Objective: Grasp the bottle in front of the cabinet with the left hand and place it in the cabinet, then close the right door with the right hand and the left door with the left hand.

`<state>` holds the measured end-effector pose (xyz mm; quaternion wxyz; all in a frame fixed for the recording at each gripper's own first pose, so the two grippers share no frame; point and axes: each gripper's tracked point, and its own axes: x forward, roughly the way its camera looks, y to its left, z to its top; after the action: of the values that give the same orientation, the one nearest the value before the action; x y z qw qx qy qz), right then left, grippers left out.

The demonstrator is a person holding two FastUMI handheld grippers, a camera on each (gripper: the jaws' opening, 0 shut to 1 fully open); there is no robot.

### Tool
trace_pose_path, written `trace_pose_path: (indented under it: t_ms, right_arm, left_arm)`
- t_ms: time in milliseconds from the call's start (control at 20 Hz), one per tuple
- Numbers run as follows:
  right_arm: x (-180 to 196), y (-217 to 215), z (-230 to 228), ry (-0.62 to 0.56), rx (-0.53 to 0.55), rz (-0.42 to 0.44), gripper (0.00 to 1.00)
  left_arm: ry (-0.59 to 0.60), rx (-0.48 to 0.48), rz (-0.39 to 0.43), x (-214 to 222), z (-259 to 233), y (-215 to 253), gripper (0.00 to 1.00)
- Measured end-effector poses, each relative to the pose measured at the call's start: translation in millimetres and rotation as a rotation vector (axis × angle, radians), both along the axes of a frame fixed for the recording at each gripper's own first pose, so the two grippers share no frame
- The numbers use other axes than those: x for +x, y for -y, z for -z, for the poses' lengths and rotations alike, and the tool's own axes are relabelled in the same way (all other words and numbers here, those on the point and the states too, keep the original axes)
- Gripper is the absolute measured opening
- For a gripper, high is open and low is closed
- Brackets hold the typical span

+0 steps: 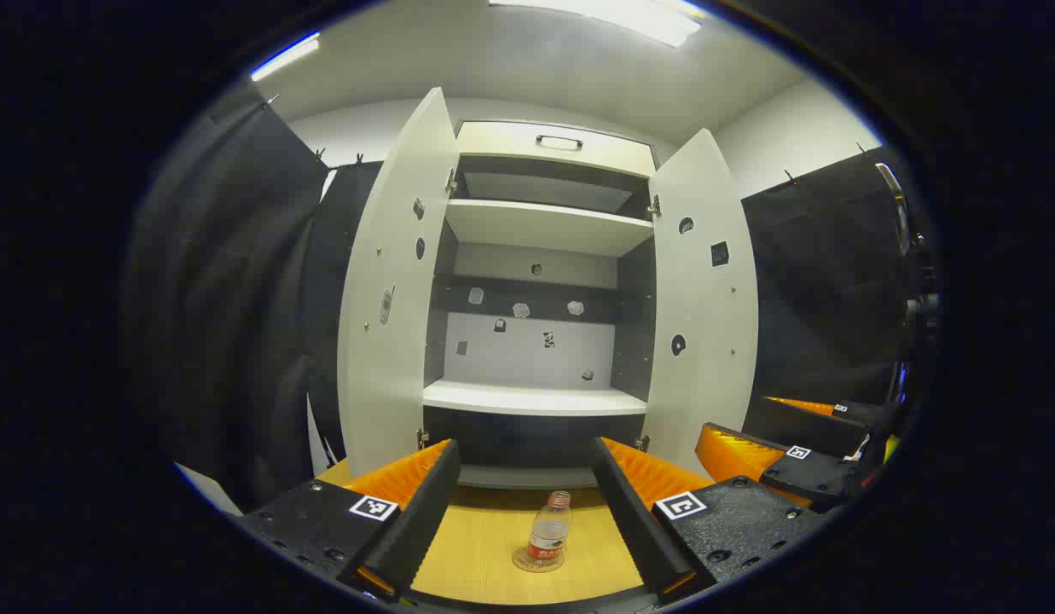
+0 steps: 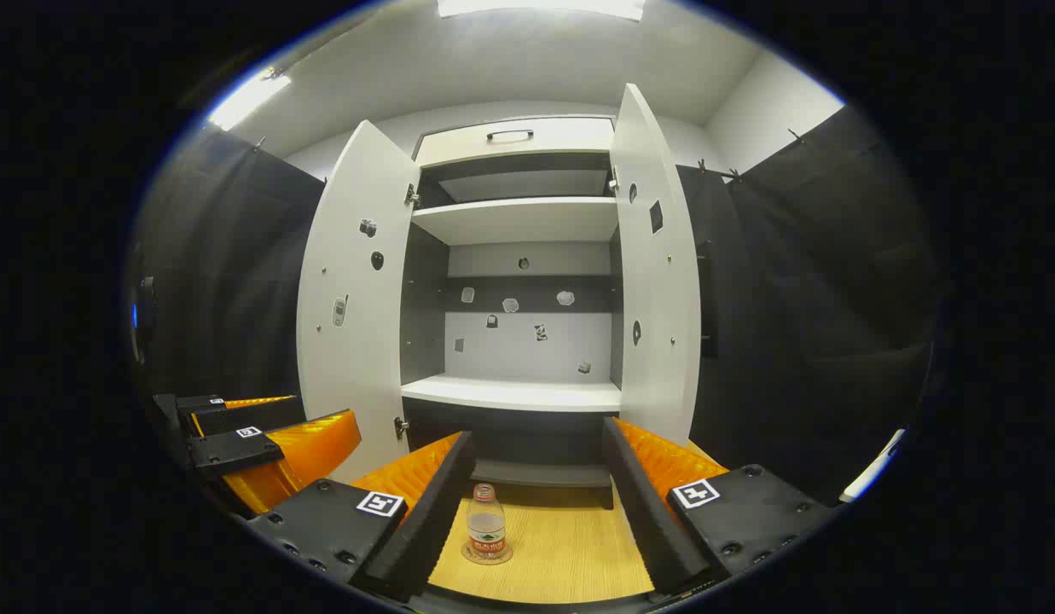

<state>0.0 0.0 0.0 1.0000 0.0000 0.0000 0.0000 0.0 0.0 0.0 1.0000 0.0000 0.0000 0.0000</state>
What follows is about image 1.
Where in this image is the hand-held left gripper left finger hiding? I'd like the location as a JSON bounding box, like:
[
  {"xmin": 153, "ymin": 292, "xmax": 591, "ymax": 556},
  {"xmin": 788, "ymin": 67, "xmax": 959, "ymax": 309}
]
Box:
[{"xmin": 237, "ymin": 439, "xmax": 461, "ymax": 602}]

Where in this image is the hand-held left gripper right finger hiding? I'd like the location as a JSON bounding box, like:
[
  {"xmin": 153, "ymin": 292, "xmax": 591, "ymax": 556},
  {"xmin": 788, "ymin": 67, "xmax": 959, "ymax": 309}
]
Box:
[{"xmin": 592, "ymin": 437, "xmax": 826, "ymax": 602}]

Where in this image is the clear plastic bottle red label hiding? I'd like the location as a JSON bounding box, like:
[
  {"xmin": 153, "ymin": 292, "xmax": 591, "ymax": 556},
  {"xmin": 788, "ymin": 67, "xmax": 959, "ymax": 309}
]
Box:
[{"xmin": 527, "ymin": 490, "xmax": 572, "ymax": 568}]

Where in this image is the white door with black cat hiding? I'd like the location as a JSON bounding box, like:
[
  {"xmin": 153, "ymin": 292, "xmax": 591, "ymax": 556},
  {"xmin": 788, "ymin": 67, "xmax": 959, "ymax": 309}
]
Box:
[{"xmin": 642, "ymin": 128, "xmax": 760, "ymax": 478}]

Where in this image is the white door with camera sticker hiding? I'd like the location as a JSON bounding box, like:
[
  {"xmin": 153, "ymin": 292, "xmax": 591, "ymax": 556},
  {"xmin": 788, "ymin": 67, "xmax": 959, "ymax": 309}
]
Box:
[{"xmin": 338, "ymin": 85, "xmax": 458, "ymax": 478}]

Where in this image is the round wooden coaster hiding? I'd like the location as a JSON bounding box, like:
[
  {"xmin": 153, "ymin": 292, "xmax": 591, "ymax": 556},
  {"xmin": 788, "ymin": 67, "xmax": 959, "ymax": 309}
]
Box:
[{"xmin": 512, "ymin": 546, "xmax": 567, "ymax": 574}]

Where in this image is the white cabinet shelf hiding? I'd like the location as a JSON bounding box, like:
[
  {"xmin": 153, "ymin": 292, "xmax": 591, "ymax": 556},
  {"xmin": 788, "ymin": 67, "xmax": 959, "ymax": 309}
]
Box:
[
  {"xmin": 444, "ymin": 199, "xmax": 656, "ymax": 258},
  {"xmin": 423, "ymin": 379, "xmax": 649, "ymax": 418}
]

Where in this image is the white cabinet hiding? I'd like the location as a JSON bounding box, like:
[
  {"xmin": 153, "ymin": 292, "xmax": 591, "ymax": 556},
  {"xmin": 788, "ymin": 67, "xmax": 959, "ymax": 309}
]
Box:
[{"xmin": 338, "ymin": 85, "xmax": 760, "ymax": 491}]

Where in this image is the black backdrop cloth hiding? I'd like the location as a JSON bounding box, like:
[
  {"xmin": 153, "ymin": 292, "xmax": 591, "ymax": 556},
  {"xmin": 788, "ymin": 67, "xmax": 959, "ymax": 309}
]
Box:
[{"xmin": 126, "ymin": 81, "xmax": 929, "ymax": 513}]

